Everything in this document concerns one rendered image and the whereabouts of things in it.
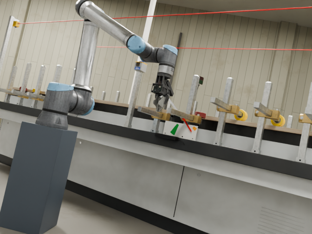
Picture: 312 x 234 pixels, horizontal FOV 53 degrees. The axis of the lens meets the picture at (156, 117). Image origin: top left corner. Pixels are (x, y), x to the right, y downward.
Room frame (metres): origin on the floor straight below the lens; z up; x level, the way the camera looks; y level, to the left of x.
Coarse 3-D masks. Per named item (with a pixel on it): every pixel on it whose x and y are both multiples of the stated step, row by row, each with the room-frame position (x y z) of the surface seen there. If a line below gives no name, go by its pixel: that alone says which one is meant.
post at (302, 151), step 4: (308, 96) 1.74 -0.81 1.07; (308, 100) 1.74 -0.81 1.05; (308, 104) 1.74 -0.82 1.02; (304, 124) 1.74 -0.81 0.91; (308, 124) 1.73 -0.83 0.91; (304, 128) 1.74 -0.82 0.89; (308, 128) 1.73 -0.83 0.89; (304, 132) 1.74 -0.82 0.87; (308, 132) 1.72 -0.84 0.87; (304, 136) 1.73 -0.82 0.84; (308, 136) 1.73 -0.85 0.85; (300, 140) 1.74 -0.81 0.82; (304, 140) 1.73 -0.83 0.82; (300, 144) 1.74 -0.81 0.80; (304, 144) 1.73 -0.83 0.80; (300, 148) 1.74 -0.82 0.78; (304, 148) 1.73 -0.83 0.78; (300, 152) 1.74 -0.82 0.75; (304, 152) 1.72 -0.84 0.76; (300, 156) 1.73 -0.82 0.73; (304, 156) 1.72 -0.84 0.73
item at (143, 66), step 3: (135, 63) 2.45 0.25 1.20; (141, 63) 2.42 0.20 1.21; (144, 63) 2.44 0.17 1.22; (135, 66) 2.45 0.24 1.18; (138, 66) 2.43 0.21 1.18; (141, 66) 2.42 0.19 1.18; (144, 66) 2.45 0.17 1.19; (135, 69) 2.44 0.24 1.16; (141, 69) 2.42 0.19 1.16; (144, 69) 2.45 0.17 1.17; (144, 72) 2.47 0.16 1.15
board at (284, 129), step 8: (16, 88) 3.69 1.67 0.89; (112, 104) 2.81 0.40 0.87; (120, 104) 2.76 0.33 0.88; (128, 104) 2.71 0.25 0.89; (184, 112) 2.39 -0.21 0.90; (216, 120) 2.24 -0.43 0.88; (232, 120) 2.17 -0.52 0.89; (264, 128) 2.04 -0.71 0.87; (272, 128) 2.01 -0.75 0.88; (280, 128) 1.99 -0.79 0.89; (288, 128) 1.96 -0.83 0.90
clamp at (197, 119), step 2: (188, 114) 2.15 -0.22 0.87; (194, 116) 2.12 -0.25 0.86; (196, 116) 2.11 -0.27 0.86; (198, 116) 2.10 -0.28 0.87; (184, 118) 2.16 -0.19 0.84; (194, 118) 2.12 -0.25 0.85; (196, 118) 2.11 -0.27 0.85; (198, 118) 2.11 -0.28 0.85; (200, 118) 2.13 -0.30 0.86; (182, 120) 2.17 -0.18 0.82; (186, 120) 2.15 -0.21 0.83; (188, 120) 2.14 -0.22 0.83; (190, 120) 2.13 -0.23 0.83; (194, 120) 2.12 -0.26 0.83; (196, 120) 2.11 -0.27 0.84; (198, 120) 2.11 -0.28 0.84; (200, 120) 2.13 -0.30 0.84; (190, 122) 2.17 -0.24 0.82; (192, 122) 2.13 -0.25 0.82; (194, 122) 2.11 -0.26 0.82; (196, 122) 2.10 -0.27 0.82; (198, 122) 2.11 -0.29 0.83; (200, 122) 2.14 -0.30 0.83
